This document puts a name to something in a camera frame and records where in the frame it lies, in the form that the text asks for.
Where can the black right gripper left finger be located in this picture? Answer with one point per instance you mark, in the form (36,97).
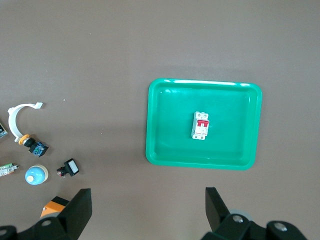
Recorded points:
(77,215)

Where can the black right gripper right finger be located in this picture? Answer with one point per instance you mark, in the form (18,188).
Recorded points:
(217,215)

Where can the white red circuit breaker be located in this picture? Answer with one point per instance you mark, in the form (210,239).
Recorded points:
(200,126)

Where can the orange button box, far left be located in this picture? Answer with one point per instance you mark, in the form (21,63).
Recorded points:
(53,206)

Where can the blue dome buzzer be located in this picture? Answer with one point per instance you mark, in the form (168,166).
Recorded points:
(36,175)

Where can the orange-headed black push button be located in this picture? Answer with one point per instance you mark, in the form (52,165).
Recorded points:
(33,145)

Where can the green white indicator lamp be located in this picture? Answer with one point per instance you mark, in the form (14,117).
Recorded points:
(7,169)

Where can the green plastic tray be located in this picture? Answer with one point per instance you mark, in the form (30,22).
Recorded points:
(175,140)

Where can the metal mesh power supply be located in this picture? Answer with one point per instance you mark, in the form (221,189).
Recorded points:
(2,130)

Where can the brown table mat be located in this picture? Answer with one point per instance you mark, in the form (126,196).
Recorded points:
(100,50)

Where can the black red small switch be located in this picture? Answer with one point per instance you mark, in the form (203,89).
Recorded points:
(70,167)

